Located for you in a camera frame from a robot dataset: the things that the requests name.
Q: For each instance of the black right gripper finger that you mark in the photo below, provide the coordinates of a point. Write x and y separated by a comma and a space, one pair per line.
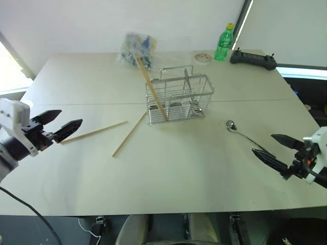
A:
268, 158
286, 141

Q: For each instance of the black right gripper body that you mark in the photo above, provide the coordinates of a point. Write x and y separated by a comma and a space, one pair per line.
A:
301, 160

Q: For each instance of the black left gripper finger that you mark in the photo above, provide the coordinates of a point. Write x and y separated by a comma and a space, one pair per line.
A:
50, 115
68, 128

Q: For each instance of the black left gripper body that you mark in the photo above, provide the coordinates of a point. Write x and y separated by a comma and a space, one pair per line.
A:
35, 134

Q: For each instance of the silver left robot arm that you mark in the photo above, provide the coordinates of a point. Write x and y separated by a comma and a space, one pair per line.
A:
7, 155

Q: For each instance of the wooden chopstick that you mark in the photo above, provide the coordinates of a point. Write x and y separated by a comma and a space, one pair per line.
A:
129, 135
99, 131
150, 86
146, 84

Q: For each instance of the metal spoon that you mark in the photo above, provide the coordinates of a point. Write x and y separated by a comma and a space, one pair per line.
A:
240, 132

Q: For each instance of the black remote controller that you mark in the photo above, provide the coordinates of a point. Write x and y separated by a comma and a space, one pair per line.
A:
253, 60

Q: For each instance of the clear plastic bag of items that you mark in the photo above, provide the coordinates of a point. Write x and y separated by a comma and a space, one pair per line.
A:
138, 51

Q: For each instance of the green plastic bottle yellow cap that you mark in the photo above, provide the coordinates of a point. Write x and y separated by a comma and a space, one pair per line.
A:
223, 44

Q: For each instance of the white tape roll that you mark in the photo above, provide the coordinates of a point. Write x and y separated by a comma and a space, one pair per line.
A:
201, 58

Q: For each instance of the grey chair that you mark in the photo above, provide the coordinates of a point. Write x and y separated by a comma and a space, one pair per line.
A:
166, 229

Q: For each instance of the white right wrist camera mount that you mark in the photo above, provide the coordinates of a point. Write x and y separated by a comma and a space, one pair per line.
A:
319, 150

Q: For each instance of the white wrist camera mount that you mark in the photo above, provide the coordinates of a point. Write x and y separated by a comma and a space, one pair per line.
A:
14, 120
319, 150

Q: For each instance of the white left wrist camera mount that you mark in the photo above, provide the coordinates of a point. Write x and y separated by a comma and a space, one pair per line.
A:
14, 120

